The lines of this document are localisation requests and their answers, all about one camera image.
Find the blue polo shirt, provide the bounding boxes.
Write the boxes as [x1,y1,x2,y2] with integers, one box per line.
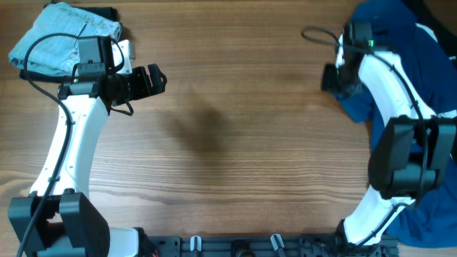
[351,1,456,248]

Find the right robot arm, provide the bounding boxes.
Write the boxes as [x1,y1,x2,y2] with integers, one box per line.
[321,18,456,252]

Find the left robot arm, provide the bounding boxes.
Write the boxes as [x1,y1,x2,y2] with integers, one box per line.
[8,36,167,256]

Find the folded light blue jeans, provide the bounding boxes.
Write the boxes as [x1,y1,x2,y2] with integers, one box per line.
[8,1,122,77]

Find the folded black garment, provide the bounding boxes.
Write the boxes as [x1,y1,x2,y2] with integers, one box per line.
[19,2,124,85]

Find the white t-shirt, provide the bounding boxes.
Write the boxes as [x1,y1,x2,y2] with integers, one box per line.
[336,22,457,119]

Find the black printed garment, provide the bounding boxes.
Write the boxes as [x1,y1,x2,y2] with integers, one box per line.
[402,0,456,67]

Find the right black cable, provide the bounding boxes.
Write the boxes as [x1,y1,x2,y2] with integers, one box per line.
[301,26,429,247]

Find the black cable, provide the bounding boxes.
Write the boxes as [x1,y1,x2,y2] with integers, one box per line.
[301,26,429,247]
[15,32,135,257]

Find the left black cable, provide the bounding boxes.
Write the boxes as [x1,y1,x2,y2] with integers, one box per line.
[15,32,135,257]

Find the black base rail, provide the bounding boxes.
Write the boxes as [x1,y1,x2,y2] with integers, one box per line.
[149,233,399,257]

